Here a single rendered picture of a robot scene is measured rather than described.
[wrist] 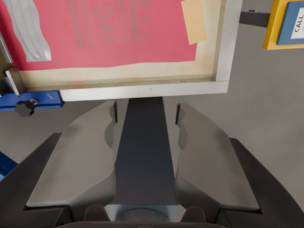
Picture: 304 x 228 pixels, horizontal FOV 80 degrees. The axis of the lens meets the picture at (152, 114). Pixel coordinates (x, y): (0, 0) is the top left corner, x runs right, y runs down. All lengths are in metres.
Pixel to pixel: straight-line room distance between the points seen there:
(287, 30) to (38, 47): 0.65
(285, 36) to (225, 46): 0.16
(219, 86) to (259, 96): 1.36
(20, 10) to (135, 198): 0.54
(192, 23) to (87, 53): 0.29
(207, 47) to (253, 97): 1.37
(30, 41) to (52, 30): 0.07
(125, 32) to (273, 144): 2.04
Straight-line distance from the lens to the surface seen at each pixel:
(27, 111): 0.57
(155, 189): 0.53
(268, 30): 0.63
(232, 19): 0.53
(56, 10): 0.57
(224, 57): 0.54
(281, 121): 2.17
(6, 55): 0.61
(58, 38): 0.58
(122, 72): 0.55
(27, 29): 0.60
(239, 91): 1.79
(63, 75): 0.60
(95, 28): 0.54
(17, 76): 0.62
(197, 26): 0.54
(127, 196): 0.52
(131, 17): 0.52
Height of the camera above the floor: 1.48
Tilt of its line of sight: 60 degrees down
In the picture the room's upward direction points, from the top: 178 degrees clockwise
